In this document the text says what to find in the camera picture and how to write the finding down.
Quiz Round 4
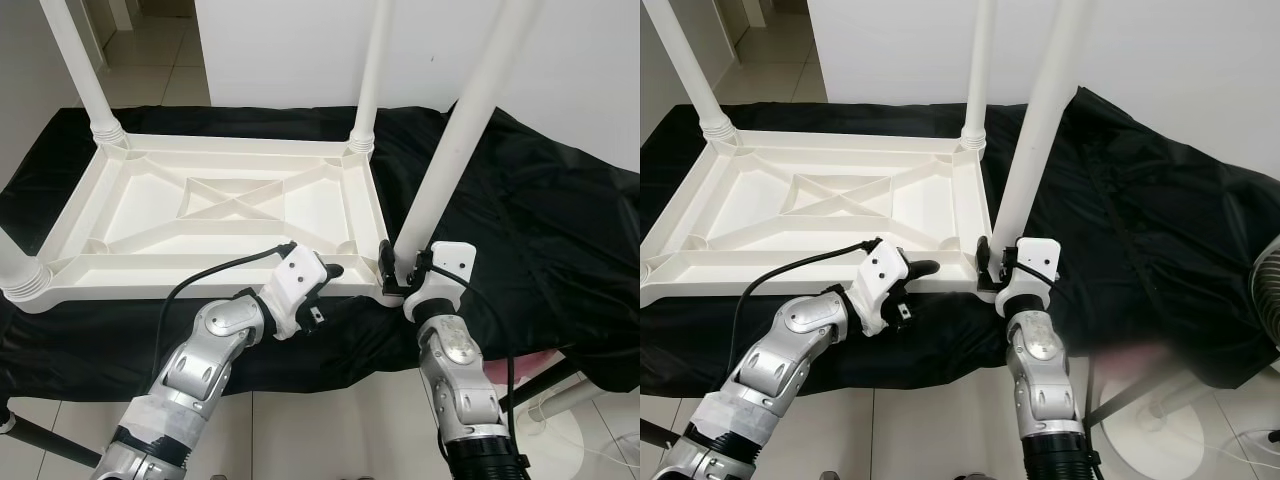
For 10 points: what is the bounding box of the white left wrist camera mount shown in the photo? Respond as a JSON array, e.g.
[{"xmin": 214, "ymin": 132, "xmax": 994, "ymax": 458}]
[
  {"xmin": 258, "ymin": 245, "xmax": 329, "ymax": 341},
  {"xmin": 850, "ymin": 240, "xmax": 913, "ymax": 338}
]

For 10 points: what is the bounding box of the white plastic table leg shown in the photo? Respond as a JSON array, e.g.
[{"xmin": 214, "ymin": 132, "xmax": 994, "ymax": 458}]
[
  {"xmin": 392, "ymin": 0, "xmax": 546, "ymax": 263},
  {"xmin": 0, "ymin": 225, "xmax": 54, "ymax": 302},
  {"xmin": 645, "ymin": 0, "xmax": 741, "ymax": 146},
  {"xmin": 960, "ymin": 0, "xmax": 999, "ymax": 149},
  {"xmin": 348, "ymin": 0, "xmax": 396, "ymax": 153},
  {"xmin": 992, "ymin": 0, "xmax": 1096, "ymax": 256},
  {"xmin": 40, "ymin": 0, "xmax": 129, "ymax": 149}
]

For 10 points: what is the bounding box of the white plastic table top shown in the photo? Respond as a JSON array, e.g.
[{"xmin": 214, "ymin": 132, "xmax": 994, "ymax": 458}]
[
  {"xmin": 640, "ymin": 128, "xmax": 1001, "ymax": 309},
  {"xmin": 0, "ymin": 130, "xmax": 406, "ymax": 316}
]

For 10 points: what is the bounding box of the pink object under table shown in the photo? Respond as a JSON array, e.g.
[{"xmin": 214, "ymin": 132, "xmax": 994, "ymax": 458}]
[{"xmin": 515, "ymin": 347, "xmax": 576, "ymax": 373}]

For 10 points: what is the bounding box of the black cloth table cover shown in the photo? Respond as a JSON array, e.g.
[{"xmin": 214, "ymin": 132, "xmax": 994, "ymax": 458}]
[
  {"xmin": 0, "ymin": 100, "xmax": 641, "ymax": 401},
  {"xmin": 640, "ymin": 85, "xmax": 1280, "ymax": 399}
]

